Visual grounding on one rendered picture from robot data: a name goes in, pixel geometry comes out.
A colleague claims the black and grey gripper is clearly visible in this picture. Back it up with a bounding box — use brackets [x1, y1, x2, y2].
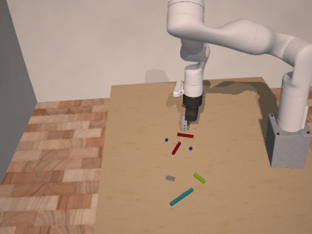
[173, 81, 204, 130]

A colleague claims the lime green rod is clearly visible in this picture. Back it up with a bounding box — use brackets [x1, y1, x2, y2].
[193, 173, 205, 183]

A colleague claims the turquoise rod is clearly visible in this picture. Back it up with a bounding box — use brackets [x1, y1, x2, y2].
[170, 188, 193, 206]

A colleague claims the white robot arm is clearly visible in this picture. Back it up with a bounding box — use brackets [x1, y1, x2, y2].
[166, 0, 312, 132]

